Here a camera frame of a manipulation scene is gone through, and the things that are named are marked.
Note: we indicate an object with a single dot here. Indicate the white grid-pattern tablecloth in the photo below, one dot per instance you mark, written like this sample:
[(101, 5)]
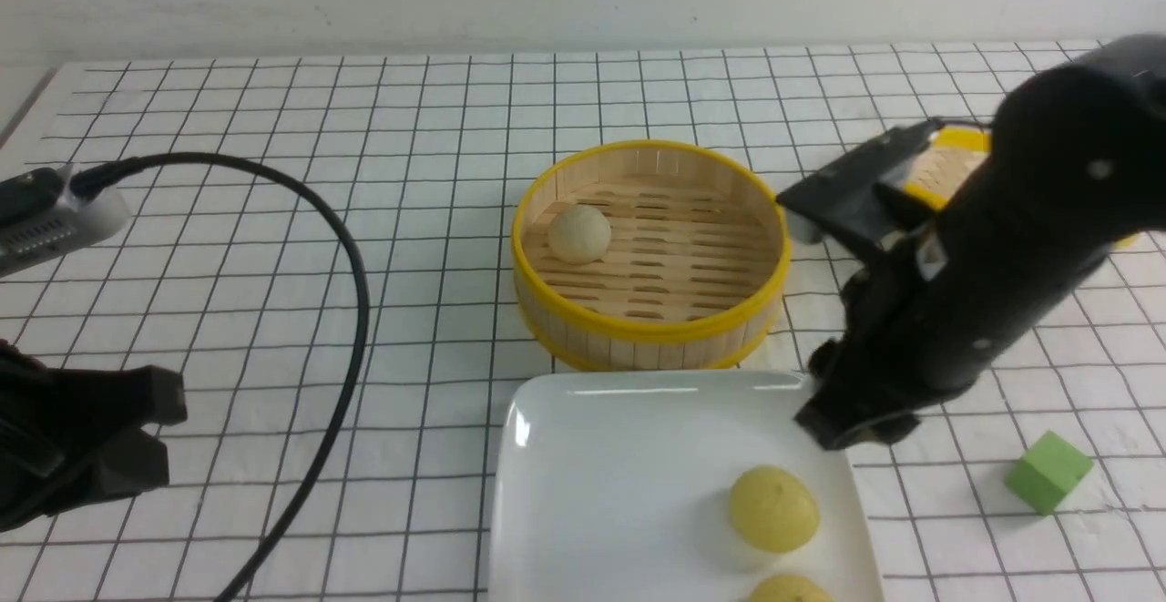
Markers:
[(242, 286)]

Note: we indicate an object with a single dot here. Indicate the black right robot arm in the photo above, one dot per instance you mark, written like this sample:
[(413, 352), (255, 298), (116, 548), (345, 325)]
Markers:
[(1074, 165)]

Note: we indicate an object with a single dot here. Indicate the white steamed bun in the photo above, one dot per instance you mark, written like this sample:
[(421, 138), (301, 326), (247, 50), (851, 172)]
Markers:
[(579, 234)]

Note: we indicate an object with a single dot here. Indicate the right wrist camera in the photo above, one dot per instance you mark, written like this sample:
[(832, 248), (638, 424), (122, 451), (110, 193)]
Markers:
[(860, 197)]

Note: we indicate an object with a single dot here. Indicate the green cube block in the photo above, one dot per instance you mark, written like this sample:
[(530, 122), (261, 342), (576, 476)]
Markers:
[(1048, 472)]

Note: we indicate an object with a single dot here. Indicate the white square plate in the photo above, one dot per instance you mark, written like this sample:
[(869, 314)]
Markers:
[(614, 486)]

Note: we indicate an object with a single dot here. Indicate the yellow-rimmed bamboo steamer basket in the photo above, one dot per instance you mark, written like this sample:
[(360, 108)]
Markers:
[(693, 275)]

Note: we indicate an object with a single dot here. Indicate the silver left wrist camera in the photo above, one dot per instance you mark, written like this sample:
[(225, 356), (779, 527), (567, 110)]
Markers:
[(43, 219)]

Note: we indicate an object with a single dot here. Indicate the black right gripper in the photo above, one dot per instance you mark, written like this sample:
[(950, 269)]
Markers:
[(891, 363)]

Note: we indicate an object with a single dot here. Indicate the yellow-rimmed bamboo steamer lid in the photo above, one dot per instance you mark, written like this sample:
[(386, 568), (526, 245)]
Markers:
[(953, 156)]

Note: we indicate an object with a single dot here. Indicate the yellow steamed bun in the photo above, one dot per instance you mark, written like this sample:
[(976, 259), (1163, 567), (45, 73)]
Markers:
[(788, 587), (772, 510)]

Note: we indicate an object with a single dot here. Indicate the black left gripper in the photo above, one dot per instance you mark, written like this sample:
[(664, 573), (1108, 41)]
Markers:
[(72, 438)]

